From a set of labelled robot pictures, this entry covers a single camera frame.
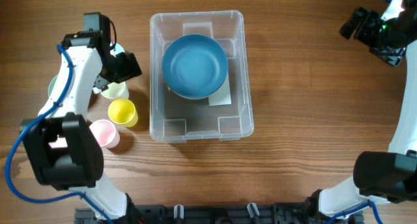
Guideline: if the cream cup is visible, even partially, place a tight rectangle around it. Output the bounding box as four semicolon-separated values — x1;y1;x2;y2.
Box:
100;82;129;99

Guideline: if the dark blue bowl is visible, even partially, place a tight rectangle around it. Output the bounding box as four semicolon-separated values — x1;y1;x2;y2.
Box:
162;34;228;98

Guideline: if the cream bowl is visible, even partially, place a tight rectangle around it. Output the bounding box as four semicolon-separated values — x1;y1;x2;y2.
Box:
167;86;231;100

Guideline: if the clear plastic storage container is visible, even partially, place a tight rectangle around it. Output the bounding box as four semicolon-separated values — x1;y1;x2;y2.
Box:
149;10;254;143

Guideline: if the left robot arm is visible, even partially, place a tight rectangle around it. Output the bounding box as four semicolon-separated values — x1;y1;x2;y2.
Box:
5;12;145;223

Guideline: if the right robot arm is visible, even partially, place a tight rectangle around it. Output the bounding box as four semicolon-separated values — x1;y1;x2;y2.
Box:
300;0;416;223

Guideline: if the white label in container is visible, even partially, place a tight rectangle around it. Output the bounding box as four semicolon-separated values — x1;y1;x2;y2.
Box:
208;76;231;106

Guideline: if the light blue cup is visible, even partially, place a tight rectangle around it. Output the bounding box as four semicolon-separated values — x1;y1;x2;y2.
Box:
110;42;125;57

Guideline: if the yellow cup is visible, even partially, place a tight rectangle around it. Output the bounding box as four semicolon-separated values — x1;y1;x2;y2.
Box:
108;98;138;128

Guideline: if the pink cup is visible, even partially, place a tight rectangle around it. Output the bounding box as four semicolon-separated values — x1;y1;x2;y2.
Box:
89;119;120;148

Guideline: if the mint green cup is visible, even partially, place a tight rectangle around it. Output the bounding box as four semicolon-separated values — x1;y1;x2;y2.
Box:
48;76;58;96

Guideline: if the left blue cable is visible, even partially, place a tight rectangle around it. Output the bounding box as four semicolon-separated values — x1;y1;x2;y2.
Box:
4;43;115;224

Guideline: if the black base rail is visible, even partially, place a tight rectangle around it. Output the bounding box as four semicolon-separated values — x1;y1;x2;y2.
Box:
73;203;364;224

